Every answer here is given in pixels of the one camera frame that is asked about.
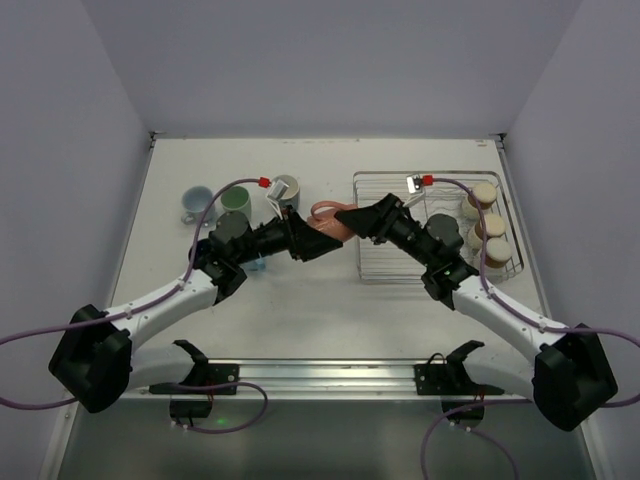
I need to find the pink mug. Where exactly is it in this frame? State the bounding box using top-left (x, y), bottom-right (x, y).
top-left (307, 200), bottom-right (357, 243)

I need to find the light blue mug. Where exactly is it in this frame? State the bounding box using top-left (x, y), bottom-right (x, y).
top-left (244, 256), bottom-right (266, 272)

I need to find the sage green cup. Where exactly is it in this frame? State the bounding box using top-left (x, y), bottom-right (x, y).
top-left (220, 185), bottom-right (252, 220)

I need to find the teal grey mug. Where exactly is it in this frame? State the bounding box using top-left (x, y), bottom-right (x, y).
top-left (274, 174), bottom-right (300, 210)

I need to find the pale blue footed cup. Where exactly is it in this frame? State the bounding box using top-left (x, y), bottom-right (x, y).
top-left (181, 186), bottom-right (215, 225)

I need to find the dark blue mug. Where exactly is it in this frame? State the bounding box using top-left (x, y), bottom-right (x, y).
top-left (189, 239), bottom-right (211, 269)

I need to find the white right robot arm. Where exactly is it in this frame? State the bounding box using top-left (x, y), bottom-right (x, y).
top-left (335, 194), bottom-right (618, 431)

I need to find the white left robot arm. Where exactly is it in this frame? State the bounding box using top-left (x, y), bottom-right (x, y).
top-left (49, 208), bottom-right (352, 413)

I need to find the cream cup near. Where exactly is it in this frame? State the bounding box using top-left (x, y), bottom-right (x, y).
top-left (484, 237), bottom-right (512, 269)

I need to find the cream cup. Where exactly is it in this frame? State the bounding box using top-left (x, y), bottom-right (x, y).
top-left (484, 237), bottom-right (512, 269)
top-left (461, 182), bottom-right (498, 220)
top-left (467, 213), bottom-right (506, 250)

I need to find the cream cup middle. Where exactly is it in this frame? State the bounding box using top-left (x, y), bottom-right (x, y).
top-left (467, 213), bottom-right (506, 250)

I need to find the cream cup far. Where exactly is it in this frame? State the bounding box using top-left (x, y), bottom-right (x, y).
top-left (461, 182), bottom-right (498, 220)

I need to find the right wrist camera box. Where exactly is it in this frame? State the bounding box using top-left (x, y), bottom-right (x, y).
top-left (404, 175), bottom-right (425, 209)

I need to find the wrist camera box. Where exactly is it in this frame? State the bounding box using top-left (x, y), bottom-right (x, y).
top-left (266, 179), bottom-right (292, 215)
top-left (404, 175), bottom-right (425, 209)

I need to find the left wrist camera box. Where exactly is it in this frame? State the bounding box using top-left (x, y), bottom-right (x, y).
top-left (266, 179), bottom-right (292, 215)

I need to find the metal wire dish rack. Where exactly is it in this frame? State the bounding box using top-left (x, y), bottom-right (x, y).
top-left (353, 170), bottom-right (525, 284)

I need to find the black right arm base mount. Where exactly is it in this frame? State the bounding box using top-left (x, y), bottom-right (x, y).
top-left (412, 340), bottom-right (505, 427)

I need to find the aluminium front rail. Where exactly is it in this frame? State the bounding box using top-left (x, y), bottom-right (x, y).
top-left (129, 356), bottom-right (533, 400)

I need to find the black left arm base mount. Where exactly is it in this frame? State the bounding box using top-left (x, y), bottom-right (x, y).
top-left (149, 340), bottom-right (240, 427)

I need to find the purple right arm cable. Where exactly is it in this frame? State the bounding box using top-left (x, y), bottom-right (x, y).
top-left (420, 174), bottom-right (640, 480)

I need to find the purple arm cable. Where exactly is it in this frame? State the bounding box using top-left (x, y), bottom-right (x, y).
top-left (0, 175), bottom-right (274, 434)
top-left (420, 174), bottom-right (640, 480)

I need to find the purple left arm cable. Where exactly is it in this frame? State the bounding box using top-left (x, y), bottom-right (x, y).
top-left (0, 175), bottom-right (274, 434)

